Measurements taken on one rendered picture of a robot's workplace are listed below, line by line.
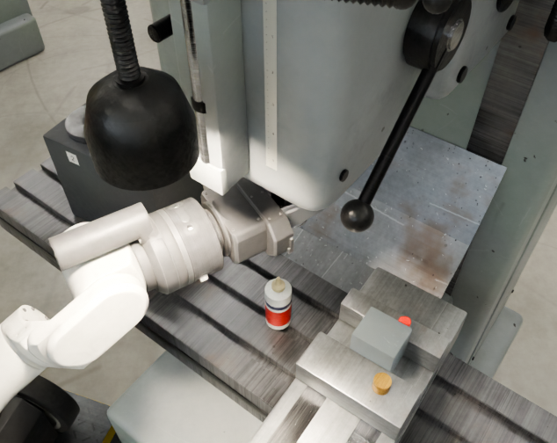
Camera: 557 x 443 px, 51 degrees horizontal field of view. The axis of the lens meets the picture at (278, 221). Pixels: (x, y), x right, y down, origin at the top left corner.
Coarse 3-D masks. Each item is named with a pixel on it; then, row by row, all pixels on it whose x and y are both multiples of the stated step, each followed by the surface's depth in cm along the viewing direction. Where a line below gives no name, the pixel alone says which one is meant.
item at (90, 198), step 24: (72, 120) 93; (48, 144) 93; (72, 144) 91; (72, 168) 95; (72, 192) 101; (96, 192) 96; (120, 192) 92; (144, 192) 88; (168, 192) 91; (192, 192) 98; (96, 216) 102
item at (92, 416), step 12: (72, 396) 139; (84, 396) 139; (84, 408) 137; (96, 408) 137; (108, 408) 137; (84, 420) 135; (96, 420) 135; (108, 420) 135; (60, 432) 133; (72, 432) 133; (84, 432) 133; (96, 432) 133; (108, 432) 133
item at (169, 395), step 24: (168, 360) 96; (144, 384) 93; (168, 384) 93; (192, 384) 93; (120, 408) 90; (144, 408) 90; (168, 408) 90; (192, 408) 90; (216, 408) 90; (240, 408) 90; (120, 432) 92; (144, 432) 88; (168, 432) 88; (192, 432) 88; (216, 432) 88; (240, 432) 88
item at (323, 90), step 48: (288, 0) 39; (336, 0) 38; (288, 48) 42; (336, 48) 40; (384, 48) 46; (288, 96) 45; (336, 96) 44; (384, 96) 50; (288, 144) 48; (336, 144) 47; (384, 144) 56; (288, 192) 52; (336, 192) 52
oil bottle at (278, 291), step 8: (272, 280) 86; (280, 280) 84; (264, 288) 85; (272, 288) 84; (280, 288) 84; (288, 288) 85; (264, 296) 87; (272, 296) 84; (280, 296) 84; (288, 296) 85; (272, 304) 85; (280, 304) 85; (288, 304) 86; (272, 312) 87; (280, 312) 86; (288, 312) 88; (272, 320) 88; (280, 320) 88; (288, 320) 89; (272, 328) 90; (280, 328) 90
